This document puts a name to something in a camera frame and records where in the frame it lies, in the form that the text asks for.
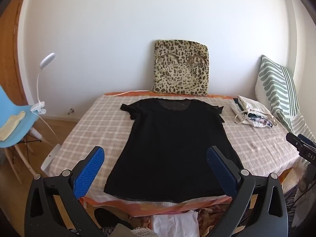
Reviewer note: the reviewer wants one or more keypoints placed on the pile of clothes below bed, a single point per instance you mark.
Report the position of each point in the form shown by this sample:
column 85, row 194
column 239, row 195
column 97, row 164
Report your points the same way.
column 212, row 212

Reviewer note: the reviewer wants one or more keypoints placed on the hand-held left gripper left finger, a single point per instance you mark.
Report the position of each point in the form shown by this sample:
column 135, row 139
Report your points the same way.
column 90, row 170

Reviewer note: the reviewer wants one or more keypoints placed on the wooden door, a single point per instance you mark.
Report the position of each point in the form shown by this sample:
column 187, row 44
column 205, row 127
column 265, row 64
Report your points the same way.
column 9, row 54

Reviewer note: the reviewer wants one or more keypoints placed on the green white striped pillow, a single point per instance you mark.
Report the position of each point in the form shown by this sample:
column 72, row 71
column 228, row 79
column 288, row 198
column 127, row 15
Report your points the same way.
column 276, row 84

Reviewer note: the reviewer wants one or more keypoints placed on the metal door stopper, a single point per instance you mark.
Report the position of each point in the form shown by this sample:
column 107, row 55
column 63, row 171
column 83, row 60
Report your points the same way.
column 71, row 111

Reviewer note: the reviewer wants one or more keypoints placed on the printed folded cloth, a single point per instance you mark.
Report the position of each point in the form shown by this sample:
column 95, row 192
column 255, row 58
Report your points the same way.
column 260, row 121

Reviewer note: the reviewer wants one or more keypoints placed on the light blue chair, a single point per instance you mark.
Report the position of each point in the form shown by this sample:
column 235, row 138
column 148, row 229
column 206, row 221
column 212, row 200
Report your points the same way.
column 14, row 103

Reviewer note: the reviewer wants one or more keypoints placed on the white bed frame corner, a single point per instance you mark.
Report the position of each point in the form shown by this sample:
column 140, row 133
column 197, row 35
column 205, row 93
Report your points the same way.
column 50, row 156

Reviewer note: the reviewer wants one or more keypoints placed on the beige plaid blanket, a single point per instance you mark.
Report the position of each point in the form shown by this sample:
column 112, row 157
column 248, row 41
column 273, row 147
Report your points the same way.
column 98, row 118

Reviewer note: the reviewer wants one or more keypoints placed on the person's striped garment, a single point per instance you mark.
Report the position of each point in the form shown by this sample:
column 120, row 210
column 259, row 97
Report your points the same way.
column 291, row 202

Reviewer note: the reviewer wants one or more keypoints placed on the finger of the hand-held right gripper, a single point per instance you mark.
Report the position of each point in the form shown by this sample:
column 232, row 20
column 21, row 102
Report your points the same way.
column 307, row 139
column 293, row 140

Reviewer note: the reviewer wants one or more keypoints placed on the leopard print cushion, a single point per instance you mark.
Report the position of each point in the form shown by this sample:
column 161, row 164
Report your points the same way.
column 181, row 71

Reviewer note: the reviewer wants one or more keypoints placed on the orange bed sheet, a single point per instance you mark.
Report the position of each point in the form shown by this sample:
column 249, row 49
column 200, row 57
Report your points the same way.
column 153, row 206

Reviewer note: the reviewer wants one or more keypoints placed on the black t-shirt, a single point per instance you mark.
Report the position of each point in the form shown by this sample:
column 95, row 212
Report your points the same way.
column 167, row 148

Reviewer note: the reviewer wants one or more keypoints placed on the white clip lamp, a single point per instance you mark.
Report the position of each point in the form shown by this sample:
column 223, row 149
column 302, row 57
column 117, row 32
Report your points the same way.
column 47, row 60

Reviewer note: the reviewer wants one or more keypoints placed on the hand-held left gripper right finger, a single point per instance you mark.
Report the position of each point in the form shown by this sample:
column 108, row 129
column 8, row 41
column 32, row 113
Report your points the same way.
column 221, row 170

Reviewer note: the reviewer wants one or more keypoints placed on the pale yellow cloth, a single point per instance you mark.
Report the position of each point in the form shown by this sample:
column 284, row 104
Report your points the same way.
column 11, row 124

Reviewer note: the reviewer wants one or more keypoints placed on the white tote bag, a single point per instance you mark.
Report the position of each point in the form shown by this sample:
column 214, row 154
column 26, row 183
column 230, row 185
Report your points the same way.
column 251, row 105

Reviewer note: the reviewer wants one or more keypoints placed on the white cloth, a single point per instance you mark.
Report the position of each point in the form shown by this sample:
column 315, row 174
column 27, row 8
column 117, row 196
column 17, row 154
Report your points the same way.
column 175, row 224

